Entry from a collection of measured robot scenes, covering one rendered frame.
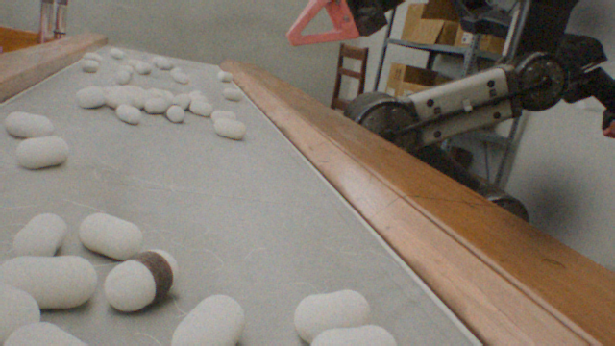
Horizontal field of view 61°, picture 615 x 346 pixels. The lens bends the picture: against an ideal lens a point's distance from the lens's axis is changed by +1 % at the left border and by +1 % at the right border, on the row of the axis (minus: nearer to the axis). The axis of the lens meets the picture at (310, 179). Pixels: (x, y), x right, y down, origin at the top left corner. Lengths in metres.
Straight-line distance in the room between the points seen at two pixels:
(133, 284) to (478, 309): 0.17
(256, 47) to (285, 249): 4.92
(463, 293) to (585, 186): 2.54
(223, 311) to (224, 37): 4.98
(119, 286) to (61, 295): 0.02
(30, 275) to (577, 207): 2.73
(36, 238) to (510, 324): 0.22
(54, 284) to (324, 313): 0.10
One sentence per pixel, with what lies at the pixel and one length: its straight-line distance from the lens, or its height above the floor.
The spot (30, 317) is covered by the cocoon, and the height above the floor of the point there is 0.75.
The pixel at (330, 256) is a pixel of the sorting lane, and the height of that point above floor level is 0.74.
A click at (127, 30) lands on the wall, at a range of 5.11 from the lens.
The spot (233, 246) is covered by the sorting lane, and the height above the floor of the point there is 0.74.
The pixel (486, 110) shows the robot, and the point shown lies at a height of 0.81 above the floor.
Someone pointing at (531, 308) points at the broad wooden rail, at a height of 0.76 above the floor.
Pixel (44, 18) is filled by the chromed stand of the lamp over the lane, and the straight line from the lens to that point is 1.13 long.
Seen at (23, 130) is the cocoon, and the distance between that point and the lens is 0.47.
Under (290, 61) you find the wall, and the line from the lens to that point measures 5.29.
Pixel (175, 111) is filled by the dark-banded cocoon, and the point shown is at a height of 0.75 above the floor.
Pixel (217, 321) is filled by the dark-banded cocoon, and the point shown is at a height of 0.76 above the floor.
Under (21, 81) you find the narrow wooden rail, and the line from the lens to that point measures 0.67.
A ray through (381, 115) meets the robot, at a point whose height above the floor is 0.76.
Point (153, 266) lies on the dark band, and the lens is 0.23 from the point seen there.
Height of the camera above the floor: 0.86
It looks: 15 degrees down
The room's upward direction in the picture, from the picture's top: 12 degrees clockwise
